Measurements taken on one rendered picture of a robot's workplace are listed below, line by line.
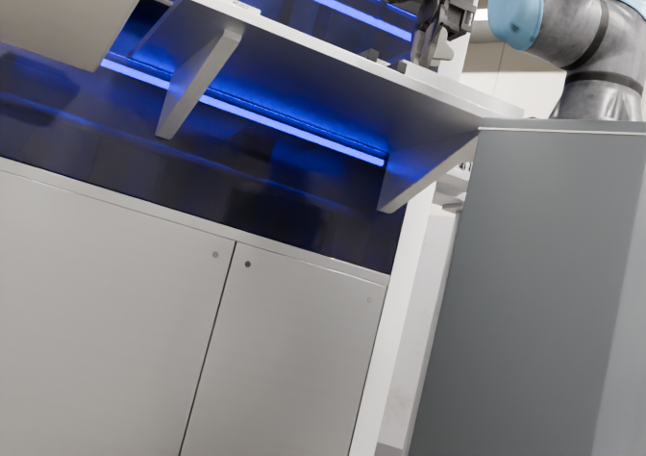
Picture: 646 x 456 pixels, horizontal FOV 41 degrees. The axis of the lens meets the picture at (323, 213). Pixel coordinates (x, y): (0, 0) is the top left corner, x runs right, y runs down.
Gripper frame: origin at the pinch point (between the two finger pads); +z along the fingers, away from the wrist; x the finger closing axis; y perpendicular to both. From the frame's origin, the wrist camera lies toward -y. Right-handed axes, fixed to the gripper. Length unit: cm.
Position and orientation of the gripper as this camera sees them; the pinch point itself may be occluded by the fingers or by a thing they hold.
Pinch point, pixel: (417, 66)
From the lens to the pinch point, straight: 158.8
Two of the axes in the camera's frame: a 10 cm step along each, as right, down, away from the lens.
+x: -4.0, 0.6, 9.1
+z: -2.4, 9.6, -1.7
